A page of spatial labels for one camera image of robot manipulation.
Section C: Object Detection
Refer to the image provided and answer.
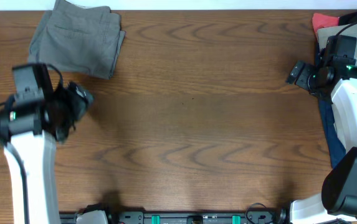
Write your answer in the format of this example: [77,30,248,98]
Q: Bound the grey shorts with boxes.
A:
[27,0,126,80]

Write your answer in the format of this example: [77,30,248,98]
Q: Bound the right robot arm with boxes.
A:
[287,59,357,223]

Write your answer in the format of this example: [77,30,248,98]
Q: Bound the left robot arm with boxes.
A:
[0,82,110,223]

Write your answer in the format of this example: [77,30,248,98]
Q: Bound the red cloth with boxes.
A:
[312,13,340,35]

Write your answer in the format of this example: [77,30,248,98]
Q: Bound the navy blue cloth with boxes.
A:
[313,40,347,169]

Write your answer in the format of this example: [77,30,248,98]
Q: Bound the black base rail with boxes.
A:
[59,203,290,224]

